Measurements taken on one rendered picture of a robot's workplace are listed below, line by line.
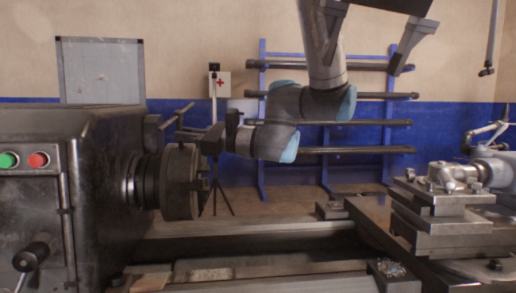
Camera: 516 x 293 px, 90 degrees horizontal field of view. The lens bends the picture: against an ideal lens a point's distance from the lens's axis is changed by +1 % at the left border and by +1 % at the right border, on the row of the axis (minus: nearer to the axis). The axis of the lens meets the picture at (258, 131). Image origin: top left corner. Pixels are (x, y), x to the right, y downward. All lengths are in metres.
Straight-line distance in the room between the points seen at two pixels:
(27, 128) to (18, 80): 4.02
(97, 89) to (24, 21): 1.23
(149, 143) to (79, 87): 3.33
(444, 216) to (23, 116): 1.04
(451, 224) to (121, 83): 3.86
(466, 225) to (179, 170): 0.76
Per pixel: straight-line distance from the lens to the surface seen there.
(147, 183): 0.84
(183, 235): 1.11
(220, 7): 4.05
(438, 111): 5.17
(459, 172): 1.19
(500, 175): 1.29
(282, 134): 0.67
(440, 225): 0.80
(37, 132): 0.72
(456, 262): 0.90
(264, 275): 0.89
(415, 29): 0.53
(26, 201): 0.74
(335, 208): 1.26
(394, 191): 0.90
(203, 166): 0.90
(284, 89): 0.68
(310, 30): 0.56
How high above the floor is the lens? 1.36
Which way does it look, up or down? 7 degrees down
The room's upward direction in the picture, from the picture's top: 1 degrees clockwise
